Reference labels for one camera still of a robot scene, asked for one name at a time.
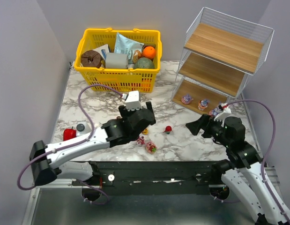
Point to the white blue carton box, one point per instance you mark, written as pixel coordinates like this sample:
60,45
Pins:
103,50

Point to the white bottle grey cap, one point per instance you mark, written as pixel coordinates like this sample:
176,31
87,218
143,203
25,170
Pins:
82,128

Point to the bread in netted pack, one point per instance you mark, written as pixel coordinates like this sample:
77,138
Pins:
136,56

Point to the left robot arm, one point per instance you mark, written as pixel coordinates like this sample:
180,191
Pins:
55,160

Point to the brown chocolate donut toy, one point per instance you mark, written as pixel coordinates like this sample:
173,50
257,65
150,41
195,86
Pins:
91,58

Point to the red haired mermaid figure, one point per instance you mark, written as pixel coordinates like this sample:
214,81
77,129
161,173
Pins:
168,130

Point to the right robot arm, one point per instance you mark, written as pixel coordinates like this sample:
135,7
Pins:
243,172

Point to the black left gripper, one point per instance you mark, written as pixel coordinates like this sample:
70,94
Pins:
136,111

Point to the light blue snack bag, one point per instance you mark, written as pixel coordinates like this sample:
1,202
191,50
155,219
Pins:
127,46

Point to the orange fruit toy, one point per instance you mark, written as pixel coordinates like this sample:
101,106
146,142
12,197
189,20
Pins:
149,52

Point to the white wire wooden shelf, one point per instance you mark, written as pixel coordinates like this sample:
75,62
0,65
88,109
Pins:
221,53

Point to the green melon toy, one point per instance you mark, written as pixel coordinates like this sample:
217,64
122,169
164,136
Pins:
144,63

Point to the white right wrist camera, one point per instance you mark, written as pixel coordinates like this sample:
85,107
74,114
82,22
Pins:
225,111

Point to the purple bunny cupcake figure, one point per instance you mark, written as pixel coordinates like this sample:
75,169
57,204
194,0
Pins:
203,104

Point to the grey paper roll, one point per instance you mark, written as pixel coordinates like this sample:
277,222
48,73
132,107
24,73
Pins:
116,61

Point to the pink bear strawberry figure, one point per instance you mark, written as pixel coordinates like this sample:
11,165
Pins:
140,140

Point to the pink bear donut figure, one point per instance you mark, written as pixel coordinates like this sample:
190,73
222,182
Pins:
151,147

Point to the yellow plastic shopping basket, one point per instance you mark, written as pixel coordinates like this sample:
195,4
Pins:
122,80

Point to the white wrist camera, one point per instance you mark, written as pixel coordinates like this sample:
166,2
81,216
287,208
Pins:
225,111
132,101

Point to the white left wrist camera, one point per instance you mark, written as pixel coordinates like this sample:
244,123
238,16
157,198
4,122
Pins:
132,101

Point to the purple bunny pink cake figure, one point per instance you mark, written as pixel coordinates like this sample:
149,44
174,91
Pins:
186,99

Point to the red bell pepper toy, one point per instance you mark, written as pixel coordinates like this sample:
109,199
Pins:
69,133

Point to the yellow duck figure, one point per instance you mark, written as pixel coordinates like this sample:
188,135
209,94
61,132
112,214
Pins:
145,131

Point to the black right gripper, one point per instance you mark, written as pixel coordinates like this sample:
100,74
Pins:
206,124

